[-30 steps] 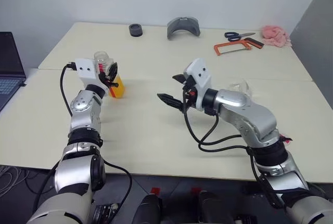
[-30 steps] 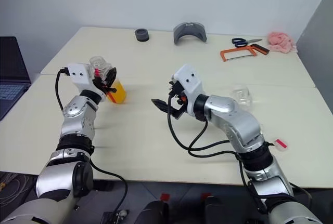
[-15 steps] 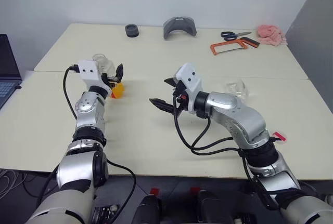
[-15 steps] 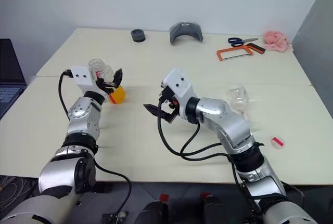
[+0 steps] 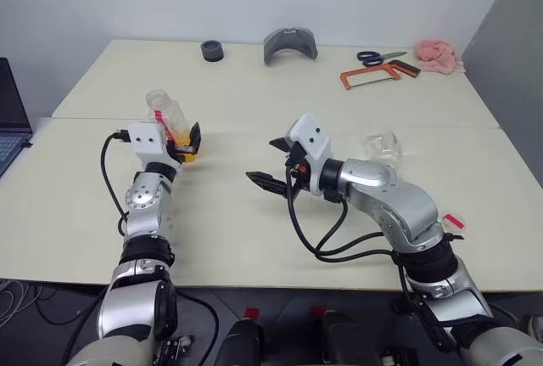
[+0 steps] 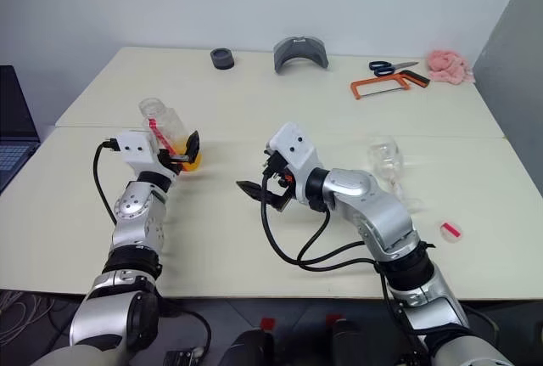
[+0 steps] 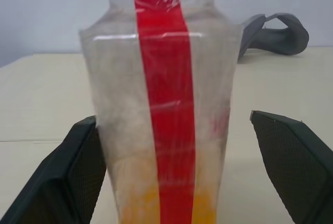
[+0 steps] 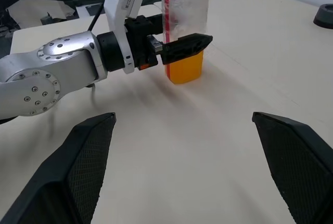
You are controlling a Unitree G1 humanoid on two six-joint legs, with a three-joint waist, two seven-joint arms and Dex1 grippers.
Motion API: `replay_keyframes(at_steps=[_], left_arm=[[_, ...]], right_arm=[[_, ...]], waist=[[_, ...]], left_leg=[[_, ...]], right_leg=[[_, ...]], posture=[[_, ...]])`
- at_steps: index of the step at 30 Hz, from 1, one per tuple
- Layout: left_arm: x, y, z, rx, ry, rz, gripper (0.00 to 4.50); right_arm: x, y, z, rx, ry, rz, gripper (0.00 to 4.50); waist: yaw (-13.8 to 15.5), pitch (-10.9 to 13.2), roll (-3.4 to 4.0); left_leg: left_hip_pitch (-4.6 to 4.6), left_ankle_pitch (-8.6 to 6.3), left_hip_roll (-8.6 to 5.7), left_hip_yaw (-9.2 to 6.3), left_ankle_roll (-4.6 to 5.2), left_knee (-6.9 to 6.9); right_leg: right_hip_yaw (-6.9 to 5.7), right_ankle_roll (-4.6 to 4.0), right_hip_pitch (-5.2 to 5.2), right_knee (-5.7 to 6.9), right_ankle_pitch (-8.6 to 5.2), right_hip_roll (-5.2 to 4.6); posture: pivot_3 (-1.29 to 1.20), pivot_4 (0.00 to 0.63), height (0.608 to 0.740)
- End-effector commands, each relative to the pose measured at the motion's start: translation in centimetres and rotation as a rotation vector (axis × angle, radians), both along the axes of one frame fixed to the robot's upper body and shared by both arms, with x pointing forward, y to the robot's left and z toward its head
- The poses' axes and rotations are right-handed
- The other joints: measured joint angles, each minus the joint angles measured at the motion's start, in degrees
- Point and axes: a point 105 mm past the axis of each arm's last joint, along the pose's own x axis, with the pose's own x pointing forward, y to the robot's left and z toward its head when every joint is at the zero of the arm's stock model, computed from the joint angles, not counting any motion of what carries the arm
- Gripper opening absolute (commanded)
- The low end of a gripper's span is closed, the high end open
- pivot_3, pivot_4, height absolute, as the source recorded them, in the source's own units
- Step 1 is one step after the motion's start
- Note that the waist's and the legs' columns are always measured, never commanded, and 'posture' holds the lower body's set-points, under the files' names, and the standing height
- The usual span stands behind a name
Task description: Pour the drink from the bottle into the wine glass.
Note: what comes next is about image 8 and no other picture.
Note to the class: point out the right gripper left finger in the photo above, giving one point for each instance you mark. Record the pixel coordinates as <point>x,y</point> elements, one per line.
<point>65,177</point>

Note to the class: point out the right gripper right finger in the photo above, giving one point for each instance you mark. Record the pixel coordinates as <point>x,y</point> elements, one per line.
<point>299,169</point>

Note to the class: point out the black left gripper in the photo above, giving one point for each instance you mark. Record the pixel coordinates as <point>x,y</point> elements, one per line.
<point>138,39</point>

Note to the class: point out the orange juice bottle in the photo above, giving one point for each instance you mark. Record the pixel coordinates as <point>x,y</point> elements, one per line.
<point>186,70</point>

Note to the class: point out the brown cardboard sheet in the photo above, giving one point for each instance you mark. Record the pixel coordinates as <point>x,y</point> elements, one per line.
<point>28,11</point>

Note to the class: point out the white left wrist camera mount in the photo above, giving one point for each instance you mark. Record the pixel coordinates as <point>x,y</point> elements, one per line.
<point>122,0</point>

